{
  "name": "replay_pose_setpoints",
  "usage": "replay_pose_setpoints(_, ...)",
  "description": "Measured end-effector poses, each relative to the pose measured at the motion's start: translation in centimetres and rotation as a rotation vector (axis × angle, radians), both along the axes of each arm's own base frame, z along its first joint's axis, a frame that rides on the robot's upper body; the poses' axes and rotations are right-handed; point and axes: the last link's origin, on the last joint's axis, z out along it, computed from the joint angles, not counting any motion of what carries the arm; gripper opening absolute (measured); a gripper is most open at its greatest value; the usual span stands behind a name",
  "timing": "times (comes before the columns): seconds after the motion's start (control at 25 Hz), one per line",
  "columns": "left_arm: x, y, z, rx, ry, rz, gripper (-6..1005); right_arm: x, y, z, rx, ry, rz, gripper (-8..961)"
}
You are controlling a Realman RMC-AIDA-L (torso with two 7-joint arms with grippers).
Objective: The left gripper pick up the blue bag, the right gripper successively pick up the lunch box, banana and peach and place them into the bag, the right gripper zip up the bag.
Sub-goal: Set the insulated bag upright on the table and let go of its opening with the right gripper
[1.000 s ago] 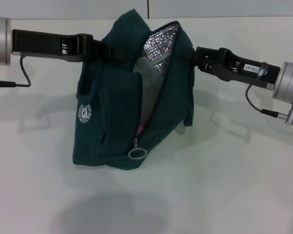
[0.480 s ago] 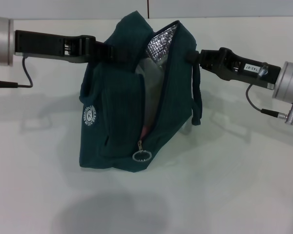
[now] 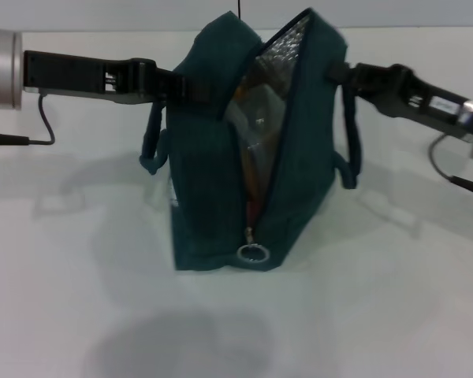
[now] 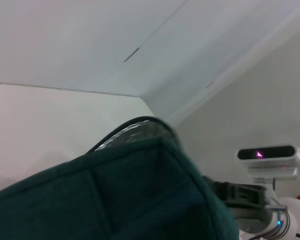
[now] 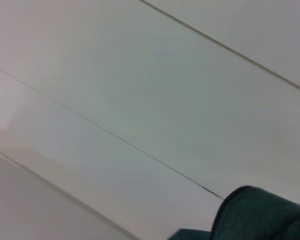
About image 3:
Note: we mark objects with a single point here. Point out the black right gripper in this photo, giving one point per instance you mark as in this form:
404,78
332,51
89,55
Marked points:
402,92

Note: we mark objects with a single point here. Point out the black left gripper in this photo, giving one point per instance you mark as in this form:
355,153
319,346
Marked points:
71,76

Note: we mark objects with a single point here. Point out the clear plastic blue-rimmed food container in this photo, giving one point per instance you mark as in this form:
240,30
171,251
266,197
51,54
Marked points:
256,118

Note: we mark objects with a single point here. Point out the dark teal insulated lunch bag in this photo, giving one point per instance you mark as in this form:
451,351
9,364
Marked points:
205,189

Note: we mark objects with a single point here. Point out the yellow banana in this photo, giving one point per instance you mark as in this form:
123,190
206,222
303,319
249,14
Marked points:
253,177

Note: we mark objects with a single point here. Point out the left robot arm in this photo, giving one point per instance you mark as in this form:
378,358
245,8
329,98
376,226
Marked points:
2,69

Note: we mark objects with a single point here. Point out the thin dark vertical strip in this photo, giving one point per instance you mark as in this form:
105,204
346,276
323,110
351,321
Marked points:
239,8

